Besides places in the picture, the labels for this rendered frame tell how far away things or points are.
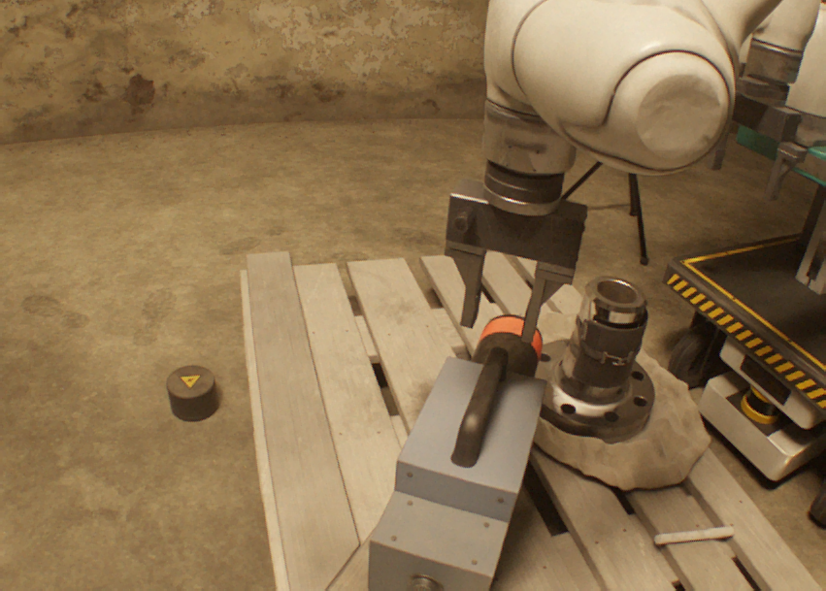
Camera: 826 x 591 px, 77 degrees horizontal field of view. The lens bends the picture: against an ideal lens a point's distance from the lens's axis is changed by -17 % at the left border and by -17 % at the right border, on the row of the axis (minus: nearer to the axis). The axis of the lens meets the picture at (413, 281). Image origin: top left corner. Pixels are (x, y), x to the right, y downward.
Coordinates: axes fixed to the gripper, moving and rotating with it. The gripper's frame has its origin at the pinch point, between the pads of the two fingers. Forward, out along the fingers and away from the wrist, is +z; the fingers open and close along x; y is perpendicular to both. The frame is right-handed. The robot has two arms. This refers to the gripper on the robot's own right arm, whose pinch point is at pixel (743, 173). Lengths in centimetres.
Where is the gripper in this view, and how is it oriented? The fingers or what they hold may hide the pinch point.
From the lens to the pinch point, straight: 111.4
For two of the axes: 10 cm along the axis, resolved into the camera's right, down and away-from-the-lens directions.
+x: -4.0, -5.0, 7.7
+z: -0.8, 8.5, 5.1
